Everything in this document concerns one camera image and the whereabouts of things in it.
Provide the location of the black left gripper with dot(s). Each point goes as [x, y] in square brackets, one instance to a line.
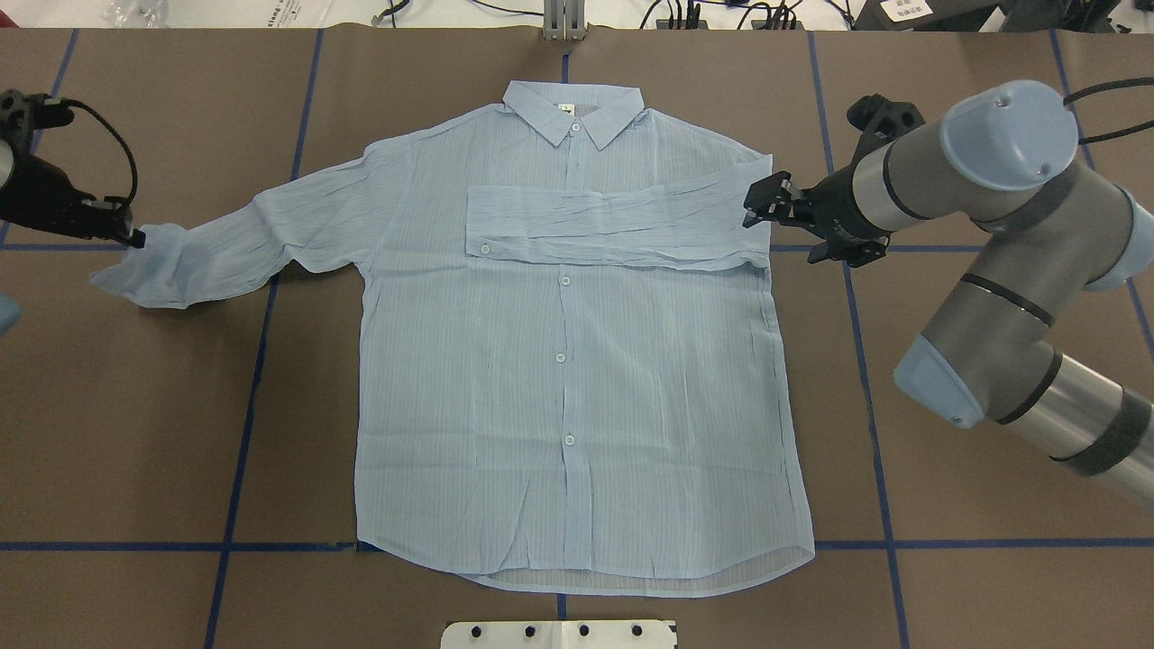
[36, 192]

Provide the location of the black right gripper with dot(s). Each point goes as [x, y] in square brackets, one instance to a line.
[840, 204]

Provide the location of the light blue button shirt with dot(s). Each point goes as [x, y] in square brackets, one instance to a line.
[571, 371]

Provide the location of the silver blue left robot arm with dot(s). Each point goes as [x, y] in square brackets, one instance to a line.
[10, 154]

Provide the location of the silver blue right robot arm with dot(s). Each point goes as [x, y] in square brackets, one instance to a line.
[1006, 159]

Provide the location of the black label printer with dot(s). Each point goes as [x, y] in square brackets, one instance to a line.
[924, 16]

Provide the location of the crumpled clear plastic bag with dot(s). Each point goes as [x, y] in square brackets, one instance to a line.
[137, 14]

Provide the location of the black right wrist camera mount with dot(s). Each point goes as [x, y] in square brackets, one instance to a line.
[880, 122]

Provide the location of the aluminium frame post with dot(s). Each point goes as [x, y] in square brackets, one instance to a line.
[564, 20]

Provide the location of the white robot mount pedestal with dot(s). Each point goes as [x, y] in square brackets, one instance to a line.
[604, 633]

